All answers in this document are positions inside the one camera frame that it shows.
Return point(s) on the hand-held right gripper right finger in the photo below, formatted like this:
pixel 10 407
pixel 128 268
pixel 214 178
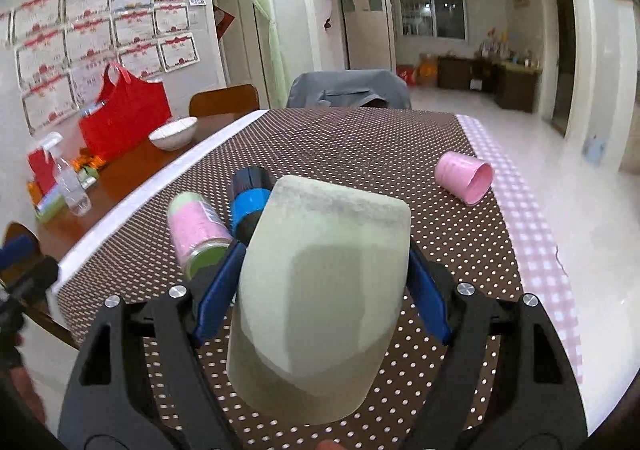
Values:
pixel 428 297

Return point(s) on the white bowl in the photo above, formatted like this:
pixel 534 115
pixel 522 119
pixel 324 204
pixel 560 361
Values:
pixel 172 133

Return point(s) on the red box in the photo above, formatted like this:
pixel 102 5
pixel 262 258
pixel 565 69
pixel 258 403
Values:
pixel 406 74

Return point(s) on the blue dustpan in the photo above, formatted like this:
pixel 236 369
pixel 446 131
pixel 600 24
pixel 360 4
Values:
pixel 596 150

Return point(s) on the black and blue cup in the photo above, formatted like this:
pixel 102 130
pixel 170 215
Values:
pixel 247 205

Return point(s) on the dark wooden cabinet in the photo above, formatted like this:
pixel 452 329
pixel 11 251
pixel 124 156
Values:
pixel 490 77

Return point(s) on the window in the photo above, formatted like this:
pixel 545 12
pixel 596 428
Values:
pixel 432 9

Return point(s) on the red door decoration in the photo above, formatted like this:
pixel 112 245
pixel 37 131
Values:
pixel 224 22

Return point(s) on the grey covered chair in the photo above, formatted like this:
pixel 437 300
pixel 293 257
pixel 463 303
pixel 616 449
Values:
pixel 350 89

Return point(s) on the brown polka dot tablecloth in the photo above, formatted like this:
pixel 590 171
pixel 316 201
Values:
pixel 360 149

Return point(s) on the group of wall certificates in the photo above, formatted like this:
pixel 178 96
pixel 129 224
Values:
pixel 100 29

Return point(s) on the pink checked tablecloth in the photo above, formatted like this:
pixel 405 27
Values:
pixel 530 230

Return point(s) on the white spray bottle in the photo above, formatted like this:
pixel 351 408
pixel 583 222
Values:
pixel 50 147

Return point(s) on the pale green cup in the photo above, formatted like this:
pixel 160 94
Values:
pixel 320 300

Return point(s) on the clear water bottle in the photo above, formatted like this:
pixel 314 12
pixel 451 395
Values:
pixel 72 190

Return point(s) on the green packet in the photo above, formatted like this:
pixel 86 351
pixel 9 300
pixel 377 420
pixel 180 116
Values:
pixel 50 210

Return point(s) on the red plastic basket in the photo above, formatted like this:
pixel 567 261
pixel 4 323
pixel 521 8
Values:
pixel 125 114

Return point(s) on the green curtain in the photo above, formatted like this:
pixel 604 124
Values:
pixel 255 4

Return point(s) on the red packet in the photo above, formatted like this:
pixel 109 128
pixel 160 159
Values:
pixel 41 172

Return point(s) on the wooden chair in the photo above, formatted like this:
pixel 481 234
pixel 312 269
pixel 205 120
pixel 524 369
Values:
pixel 225 99
pixel 30 315

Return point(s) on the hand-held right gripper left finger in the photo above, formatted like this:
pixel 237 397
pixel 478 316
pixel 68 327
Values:
pixel 220 290

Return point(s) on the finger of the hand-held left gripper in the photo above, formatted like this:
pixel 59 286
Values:
pixel 30 275

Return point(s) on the pink and green cup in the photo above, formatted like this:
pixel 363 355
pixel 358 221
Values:
pixel 197 230

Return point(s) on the white refrigerator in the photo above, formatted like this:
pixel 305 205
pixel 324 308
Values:
pixel 367 29

